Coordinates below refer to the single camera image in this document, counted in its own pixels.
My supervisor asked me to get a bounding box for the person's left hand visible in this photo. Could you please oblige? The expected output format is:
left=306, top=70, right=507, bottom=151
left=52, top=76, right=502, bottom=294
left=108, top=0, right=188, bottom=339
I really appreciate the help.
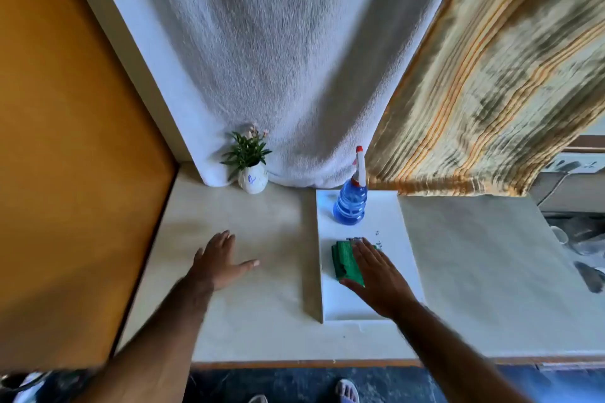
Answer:
left=188, top=230, right=260, bottom=293

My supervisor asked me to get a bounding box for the person's right hand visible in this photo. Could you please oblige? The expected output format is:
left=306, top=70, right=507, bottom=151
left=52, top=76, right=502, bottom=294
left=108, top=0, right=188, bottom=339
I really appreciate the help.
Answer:
left=339, top=237, right=418, bottom=320

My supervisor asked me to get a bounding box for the green cleaning cloth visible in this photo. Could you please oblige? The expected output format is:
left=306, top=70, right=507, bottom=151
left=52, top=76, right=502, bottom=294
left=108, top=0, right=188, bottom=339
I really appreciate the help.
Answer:
left=331, top=239, right=382, bottom=288

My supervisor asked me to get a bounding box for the person's left forearm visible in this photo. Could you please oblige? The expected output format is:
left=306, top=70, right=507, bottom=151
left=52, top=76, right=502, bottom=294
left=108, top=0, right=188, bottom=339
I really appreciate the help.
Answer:
left=76, top=271, right=214, bottom=403

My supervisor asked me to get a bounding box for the person's right forearm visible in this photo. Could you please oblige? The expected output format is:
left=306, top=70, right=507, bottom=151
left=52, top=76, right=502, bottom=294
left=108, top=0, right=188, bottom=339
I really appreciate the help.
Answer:
left=388, top=299, right=532, bottom=403

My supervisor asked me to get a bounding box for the white rectangular board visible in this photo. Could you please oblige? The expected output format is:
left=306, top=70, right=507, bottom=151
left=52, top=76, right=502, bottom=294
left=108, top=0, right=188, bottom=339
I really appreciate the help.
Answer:
left=315, top=189, right=426, bottom=324

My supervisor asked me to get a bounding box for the blue spray bottle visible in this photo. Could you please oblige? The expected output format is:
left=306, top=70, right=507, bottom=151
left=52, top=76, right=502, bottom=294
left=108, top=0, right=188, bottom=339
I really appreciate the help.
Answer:
left=333, top=146, right=369, bottom=227

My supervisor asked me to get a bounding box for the small plant in white vase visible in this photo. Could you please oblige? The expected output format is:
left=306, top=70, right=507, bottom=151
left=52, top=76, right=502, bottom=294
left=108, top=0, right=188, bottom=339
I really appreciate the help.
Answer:
left=220, top=124, right=273, bottom=195

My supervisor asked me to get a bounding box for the person's right foot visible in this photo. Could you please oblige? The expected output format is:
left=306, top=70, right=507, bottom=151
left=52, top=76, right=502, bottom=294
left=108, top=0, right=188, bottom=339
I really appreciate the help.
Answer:
left=335, top=379, right=360, bottom=403

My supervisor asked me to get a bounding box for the orange wooden panel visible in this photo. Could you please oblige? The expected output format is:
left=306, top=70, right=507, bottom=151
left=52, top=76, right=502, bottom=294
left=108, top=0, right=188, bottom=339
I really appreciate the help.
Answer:
left=0, top=0, right=178, bottom=373

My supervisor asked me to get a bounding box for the white hanging towel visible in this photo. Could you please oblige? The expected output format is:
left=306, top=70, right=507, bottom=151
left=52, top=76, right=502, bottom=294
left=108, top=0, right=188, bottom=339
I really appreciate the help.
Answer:
left=84, top=0, right=473, bottom=189

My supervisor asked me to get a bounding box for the clear plastic bag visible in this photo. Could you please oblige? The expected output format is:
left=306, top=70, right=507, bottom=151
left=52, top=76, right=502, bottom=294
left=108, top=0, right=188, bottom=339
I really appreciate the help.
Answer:
left=562, top=216, right=605, bottom=258

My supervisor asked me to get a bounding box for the grey cardboard box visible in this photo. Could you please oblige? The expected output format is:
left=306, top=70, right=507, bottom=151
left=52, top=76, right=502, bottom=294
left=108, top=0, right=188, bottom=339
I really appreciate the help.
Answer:
left=529, top=152, right=605, bottom=215

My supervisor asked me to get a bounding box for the black and white bag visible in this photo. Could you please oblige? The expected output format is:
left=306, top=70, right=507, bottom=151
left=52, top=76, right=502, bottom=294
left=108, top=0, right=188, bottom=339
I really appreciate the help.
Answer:
left=0, top=369, right=97, bottom=403

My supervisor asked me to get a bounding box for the yellow striped curtain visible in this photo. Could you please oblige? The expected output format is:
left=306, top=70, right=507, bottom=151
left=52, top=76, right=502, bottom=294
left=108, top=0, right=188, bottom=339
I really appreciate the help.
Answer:
left=366, top=0, right=605, bottom=198

